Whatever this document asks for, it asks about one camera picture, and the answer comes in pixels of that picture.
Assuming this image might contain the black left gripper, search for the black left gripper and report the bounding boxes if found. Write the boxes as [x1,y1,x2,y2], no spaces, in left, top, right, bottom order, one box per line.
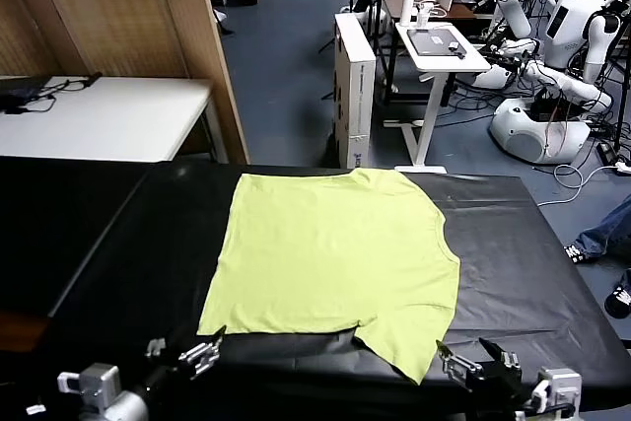
[142,324,228,392]

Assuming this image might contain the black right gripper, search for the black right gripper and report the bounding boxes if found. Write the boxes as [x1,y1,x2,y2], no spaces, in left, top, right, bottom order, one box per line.
[436,337,536,400]

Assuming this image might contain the yellow-green t-shirt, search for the yellow-green t-shirt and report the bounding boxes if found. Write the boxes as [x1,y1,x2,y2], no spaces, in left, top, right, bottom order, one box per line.
[196,168,461,386]

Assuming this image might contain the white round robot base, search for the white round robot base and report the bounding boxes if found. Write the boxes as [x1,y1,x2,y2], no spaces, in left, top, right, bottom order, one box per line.
[488,95,592,166]

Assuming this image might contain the black table cover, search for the black table cover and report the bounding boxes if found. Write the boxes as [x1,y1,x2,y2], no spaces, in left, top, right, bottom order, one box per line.
[0,155,631,421]

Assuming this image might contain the black and white sneaker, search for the black and white sneaker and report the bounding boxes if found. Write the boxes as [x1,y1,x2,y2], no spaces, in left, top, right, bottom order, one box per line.
[563,242,588,264]
[604,267,631,318]

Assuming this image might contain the blue jeans leg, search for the blue jeans leg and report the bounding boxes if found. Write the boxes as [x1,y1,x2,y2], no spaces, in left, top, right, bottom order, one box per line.
[576,193,631,259]

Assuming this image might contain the white table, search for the white table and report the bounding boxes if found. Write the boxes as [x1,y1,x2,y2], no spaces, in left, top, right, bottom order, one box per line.
[0,75,229,164]

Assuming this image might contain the white robot shell part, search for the white robot shell part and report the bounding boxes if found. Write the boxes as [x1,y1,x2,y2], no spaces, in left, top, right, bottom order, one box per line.
[467,61,515,90]

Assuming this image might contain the white standing desk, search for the white standing desk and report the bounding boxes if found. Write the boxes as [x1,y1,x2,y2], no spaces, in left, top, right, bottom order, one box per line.
[383,21,493,175]

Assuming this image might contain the black pouch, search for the black pouch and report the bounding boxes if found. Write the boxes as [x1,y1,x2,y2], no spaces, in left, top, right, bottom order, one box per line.
[0,76,50,102]

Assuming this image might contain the tall white cardboard box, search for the tall white cardboard box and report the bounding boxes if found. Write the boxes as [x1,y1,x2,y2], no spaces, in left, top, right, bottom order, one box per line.
[333,12,377,170]

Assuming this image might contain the grey laptop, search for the grey laptop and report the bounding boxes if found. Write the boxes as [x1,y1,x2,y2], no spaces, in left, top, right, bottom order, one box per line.
[406,28,462,55]

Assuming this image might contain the wooden partition screen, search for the wooden partition screen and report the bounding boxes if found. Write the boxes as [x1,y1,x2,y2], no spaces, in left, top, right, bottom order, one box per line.
[0,0,250,166]

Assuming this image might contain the white humanoid robot black joints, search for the white humanoid robot black joints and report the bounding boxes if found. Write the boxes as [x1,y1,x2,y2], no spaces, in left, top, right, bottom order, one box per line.
[522,0,625,114]

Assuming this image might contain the black tripod stand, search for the black tripod stand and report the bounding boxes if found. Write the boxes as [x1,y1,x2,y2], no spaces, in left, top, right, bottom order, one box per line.
[317,21,341,53]

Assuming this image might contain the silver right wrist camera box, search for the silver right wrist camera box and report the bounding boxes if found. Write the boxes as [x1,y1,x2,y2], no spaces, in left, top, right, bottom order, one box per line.
[531,367,583,412]

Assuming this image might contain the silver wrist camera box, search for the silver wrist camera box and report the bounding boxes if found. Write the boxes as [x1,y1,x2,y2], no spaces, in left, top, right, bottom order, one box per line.
[531,367,583,412]
[57,364,122,407]

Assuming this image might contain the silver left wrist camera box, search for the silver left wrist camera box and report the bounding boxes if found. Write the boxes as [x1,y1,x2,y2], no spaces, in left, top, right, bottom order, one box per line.
[57,364,122,407]

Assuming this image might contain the white floor cable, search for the white floor cable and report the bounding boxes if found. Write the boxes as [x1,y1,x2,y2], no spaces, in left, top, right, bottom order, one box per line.
[536,160,631,208]

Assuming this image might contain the black cable with adapter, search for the black cable with adapter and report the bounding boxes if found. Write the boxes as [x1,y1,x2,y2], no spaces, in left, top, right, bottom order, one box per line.
[0,72,104,116]

